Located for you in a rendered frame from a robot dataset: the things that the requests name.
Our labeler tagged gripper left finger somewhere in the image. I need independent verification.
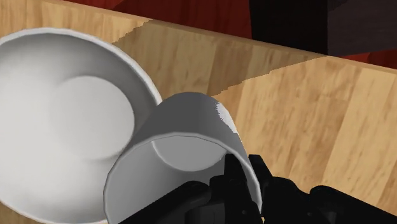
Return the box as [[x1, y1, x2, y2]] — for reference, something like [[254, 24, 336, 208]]
[[119, 153, 264, 224]]

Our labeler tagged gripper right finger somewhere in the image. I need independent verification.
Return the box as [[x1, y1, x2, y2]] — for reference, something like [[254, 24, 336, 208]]
[[247, 154, 397, 224]]

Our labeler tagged white cup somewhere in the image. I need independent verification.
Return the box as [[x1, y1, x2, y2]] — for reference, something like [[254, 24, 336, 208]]
[[104, 92, 263, 224]]

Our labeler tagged white bowl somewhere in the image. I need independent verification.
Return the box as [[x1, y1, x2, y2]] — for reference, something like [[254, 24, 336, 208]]
[[0, 27, 164, 224]]

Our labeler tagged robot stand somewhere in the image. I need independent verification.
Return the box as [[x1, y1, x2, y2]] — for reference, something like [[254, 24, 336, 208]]
[[249, 0, 397, 57]]

